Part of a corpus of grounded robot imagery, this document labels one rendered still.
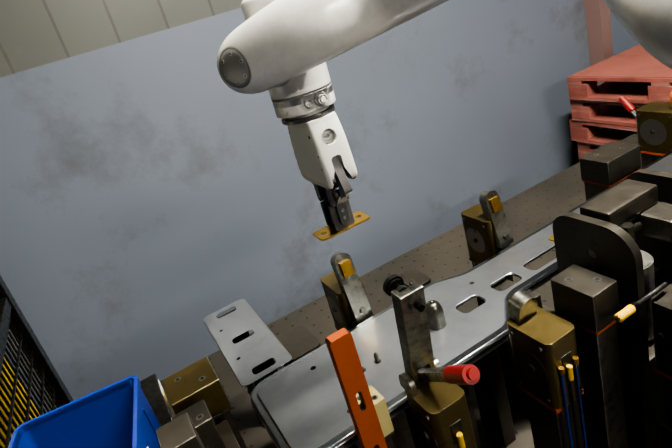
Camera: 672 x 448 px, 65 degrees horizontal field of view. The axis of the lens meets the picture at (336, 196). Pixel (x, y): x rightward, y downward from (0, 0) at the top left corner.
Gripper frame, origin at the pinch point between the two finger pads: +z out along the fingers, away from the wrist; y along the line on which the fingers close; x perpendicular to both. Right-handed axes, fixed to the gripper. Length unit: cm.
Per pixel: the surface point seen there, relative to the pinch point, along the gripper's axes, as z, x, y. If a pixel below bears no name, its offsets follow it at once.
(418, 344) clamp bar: 14.6, 1.0, -16.2
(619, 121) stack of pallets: 72, -212, 111
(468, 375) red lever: 13.0, 1.3, -26.5
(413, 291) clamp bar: 6.1, 0.5, -17.4
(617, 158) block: 25, -78, 13
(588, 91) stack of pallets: 56, -211, 127
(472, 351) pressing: 27.1, -11.1, -9.9
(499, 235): 26.2, -38.5, 11.9
